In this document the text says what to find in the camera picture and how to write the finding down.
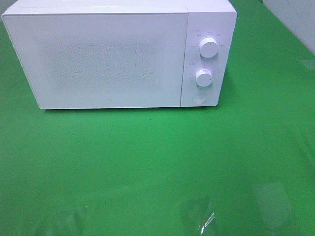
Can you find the round white door button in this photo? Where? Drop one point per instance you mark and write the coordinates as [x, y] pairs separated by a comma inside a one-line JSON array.
[[200, 98]]

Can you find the white microwave door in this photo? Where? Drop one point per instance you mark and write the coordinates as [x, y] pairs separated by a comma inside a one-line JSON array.
[[80, 61]]

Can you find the lower white microwave knob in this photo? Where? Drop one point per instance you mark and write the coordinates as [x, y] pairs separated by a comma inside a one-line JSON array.
[[203, 77]]

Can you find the white microwave knob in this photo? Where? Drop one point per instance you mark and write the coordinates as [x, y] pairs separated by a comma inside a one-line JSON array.
[[203, 77], [208, 47]]

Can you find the upper white microwave knob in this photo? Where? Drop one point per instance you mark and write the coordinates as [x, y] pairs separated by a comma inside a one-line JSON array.
[[208, 47]]

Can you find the white microwave oven body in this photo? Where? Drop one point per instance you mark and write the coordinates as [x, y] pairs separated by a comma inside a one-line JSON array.
[[205, 18]]

